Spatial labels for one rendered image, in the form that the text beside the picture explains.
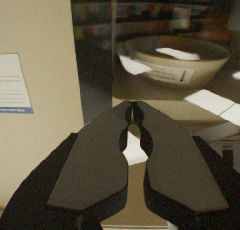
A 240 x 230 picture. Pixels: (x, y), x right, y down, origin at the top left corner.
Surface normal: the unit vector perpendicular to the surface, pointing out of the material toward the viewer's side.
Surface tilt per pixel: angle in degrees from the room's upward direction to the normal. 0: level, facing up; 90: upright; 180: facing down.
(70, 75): 90
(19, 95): 90
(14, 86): 90
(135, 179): 135
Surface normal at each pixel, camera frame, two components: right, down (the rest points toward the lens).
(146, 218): -0.01, -0.22
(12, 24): -0.03, 0.54
